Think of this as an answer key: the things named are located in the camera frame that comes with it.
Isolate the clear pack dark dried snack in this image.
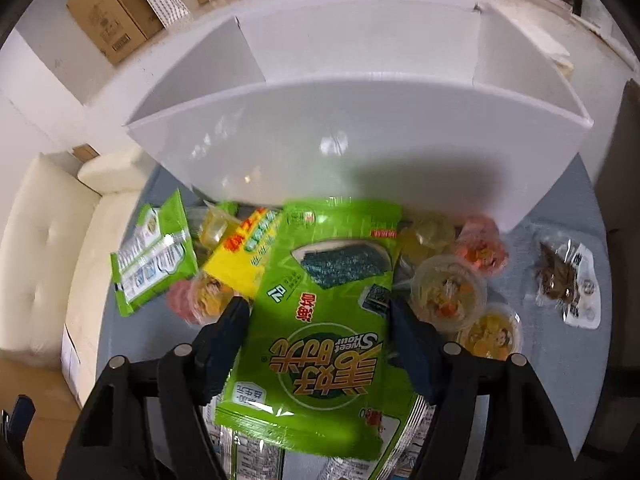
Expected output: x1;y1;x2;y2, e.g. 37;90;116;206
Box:
524;232;602;330

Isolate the small green seaweed snack pack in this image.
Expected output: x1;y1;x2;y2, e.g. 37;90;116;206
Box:
111;191;198;318

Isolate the clear fruit jelly cup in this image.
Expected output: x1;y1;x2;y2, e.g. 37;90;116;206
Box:
409;255;487;334

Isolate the clear yellow jelly cup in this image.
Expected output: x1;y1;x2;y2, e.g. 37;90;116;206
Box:
198;202;241;250

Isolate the yellow snack bag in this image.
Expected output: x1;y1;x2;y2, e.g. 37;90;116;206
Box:
203;207;281;300

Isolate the white leather sofa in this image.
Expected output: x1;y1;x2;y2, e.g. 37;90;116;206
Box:
0;146;162;371

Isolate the pink jelly cup left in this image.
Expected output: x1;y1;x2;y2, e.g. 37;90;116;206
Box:
166;280;206;325

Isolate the pink jelly cup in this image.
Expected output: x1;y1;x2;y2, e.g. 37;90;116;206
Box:
166;280;206;325
454;216;509;276

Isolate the white storage box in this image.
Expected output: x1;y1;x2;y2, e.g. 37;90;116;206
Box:
127;0;592;230

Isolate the large brown cardboard box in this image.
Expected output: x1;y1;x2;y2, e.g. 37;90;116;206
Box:
66;0;163;65

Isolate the large green seaweed snack bag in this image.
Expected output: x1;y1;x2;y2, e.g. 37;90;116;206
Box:
215;197;402;460

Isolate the yellow fruit jelly cup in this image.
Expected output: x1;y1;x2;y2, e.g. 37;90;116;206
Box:
456;302;523;361

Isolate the pink jelly cup right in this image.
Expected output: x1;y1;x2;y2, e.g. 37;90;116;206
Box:
454;216;509;276

